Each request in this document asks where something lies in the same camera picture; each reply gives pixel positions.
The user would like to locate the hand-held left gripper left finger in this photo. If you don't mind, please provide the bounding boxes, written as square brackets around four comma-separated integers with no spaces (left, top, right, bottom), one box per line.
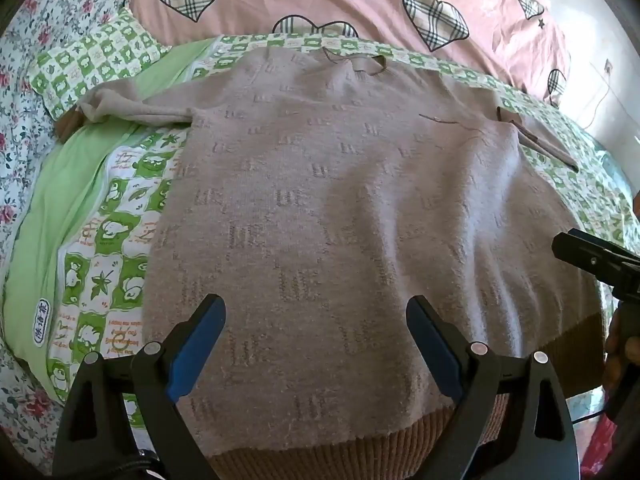
[52,294,236,480]

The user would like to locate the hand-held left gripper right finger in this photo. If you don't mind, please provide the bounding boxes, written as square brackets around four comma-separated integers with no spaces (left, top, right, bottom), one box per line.
[406,296,583,480]

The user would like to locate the red plastic bag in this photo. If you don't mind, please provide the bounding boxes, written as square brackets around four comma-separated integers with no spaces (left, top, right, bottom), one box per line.
[582,410,619,472]

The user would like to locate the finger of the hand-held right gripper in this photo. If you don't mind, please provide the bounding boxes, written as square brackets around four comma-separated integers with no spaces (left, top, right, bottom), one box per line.
[551,228,640,291]

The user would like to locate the beige knit sweater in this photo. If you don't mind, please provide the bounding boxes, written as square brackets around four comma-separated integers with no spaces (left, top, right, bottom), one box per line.
[55,46,608,480]

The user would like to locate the green patterned quilt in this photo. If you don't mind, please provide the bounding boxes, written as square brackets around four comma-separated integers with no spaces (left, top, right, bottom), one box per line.
[2,9,636,411]

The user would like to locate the person's right hand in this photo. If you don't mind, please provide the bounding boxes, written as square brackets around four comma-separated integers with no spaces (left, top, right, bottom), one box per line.
[603,307,640,411]

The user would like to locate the floral bedsheet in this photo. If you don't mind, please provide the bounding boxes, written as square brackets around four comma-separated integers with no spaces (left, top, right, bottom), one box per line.
[0,0,146,476]

